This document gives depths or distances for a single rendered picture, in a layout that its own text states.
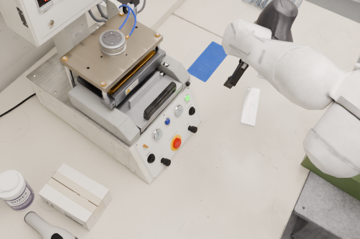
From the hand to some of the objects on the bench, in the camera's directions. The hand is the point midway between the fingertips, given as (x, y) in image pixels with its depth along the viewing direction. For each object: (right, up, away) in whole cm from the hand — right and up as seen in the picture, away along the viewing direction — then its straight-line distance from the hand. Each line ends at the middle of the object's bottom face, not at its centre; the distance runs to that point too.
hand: (234, 70), depth 126 cm
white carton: (-45, +33, +38) cm, 67 cm away
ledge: (-32, +44, +52) cm, 75 cm away
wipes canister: (-72, -43, -11) cm, 84 cm away
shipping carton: (-53, -44, -10) cm, 70 cm away
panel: (-20, -29, +2) cm, 35 cm away
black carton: (-27, +46, +48) cm, 71 cm away
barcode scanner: (-60, -53, -17) cm, 82 cm away
